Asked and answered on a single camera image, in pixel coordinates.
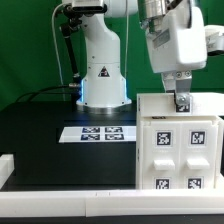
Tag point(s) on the white marker base sheet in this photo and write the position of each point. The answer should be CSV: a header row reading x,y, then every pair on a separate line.
x,y
78,134

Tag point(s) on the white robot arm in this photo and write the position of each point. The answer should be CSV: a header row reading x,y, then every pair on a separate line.
x,y
104,88

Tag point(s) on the white frame rail fence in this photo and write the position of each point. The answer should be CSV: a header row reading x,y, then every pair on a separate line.
x,y
106,203

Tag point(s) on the white cabinet body box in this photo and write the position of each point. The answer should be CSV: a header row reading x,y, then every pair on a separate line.
x,y
142,122

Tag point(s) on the white cabinet door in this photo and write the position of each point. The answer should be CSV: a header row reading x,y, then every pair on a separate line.
x,y
160,155
197,155

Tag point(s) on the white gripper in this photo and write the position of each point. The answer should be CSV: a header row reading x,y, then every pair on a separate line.
x,y
179,46

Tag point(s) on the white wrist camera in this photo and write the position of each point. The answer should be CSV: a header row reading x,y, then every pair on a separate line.
x,y
214,39

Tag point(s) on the white block with markers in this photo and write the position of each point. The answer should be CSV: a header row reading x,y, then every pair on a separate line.
x,y
164,104

